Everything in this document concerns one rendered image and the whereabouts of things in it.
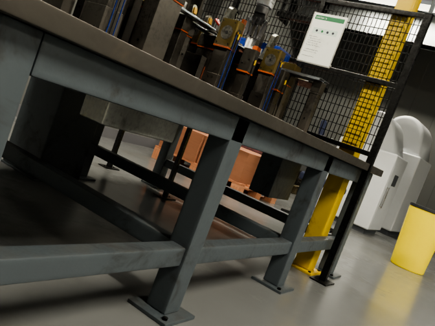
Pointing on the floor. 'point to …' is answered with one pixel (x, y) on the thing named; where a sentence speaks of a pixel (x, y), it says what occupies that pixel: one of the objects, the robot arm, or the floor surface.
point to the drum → (415, 240)
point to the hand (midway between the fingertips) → (248, 44)
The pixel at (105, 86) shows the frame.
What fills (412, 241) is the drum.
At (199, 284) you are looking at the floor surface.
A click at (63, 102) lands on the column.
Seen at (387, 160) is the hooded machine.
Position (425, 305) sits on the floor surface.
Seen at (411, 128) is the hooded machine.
